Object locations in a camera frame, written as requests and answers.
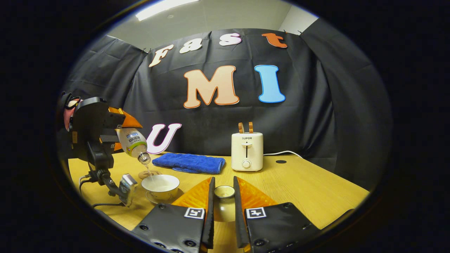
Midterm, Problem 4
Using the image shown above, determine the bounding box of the cream saucer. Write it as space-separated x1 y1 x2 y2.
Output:
146 188 184 205

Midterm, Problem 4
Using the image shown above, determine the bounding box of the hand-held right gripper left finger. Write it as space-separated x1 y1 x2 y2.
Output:
131 177 216 253

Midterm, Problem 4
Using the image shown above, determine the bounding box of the clear water bottle white label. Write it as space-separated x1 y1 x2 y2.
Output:
115 128 152 165

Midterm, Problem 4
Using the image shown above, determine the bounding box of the blue towel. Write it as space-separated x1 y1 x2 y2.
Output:
152 153 226 175

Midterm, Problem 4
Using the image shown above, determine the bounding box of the white toaster cable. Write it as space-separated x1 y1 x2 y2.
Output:
263 150 303 159

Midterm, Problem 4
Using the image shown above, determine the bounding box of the black backdrop cloth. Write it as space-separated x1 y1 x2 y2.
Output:
58 28 391 192

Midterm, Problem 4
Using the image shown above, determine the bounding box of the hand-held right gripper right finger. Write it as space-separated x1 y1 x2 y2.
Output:
233 176 320 253

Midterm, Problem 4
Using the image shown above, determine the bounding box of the cream teacup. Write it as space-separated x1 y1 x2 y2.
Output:
141 174 180 202

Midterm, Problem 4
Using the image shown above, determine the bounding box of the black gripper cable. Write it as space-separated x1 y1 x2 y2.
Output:
78 174 124 208

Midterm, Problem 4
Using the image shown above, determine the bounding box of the cream toaster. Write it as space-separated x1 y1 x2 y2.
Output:
231 132 264 172

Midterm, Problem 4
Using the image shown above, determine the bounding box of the round brown coaster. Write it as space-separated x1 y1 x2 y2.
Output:
138 170 162 180

